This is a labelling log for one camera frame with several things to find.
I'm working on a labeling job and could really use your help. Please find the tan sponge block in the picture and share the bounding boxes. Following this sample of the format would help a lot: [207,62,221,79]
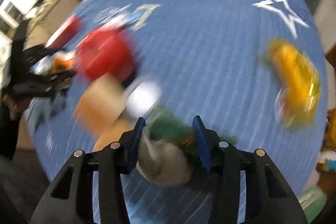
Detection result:
[92,118,134,152]

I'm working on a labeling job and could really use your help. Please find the yellow wrapped snack package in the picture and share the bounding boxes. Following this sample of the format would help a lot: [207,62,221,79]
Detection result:
[264,38,321,128]

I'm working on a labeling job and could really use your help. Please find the red cardboard box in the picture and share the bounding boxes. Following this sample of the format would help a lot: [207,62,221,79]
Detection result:
[45,15,81,48]

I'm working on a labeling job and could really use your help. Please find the white towel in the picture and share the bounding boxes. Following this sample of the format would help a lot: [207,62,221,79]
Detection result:
[124,78,193,186]

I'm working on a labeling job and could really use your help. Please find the red apple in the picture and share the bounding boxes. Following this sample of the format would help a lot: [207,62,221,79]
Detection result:
[75,27,136,83]

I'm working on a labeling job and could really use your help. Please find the blue star-patterned bed sheet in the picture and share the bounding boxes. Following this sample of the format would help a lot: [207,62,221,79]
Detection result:
[28,0,327,223]

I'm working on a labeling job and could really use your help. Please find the orange cardboard box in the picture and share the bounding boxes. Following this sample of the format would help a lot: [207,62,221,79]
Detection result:
[73,73,126,136]

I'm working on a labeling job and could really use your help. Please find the green snack wrapper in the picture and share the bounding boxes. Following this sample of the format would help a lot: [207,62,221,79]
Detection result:
[149,105,238,159]

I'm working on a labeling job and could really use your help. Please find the silver foil snack bag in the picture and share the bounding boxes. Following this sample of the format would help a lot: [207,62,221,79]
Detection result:
[30,51,76,76]

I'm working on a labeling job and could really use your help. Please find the green plastic trash bin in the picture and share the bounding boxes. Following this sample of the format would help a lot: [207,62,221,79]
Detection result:
[298,185,327,223]

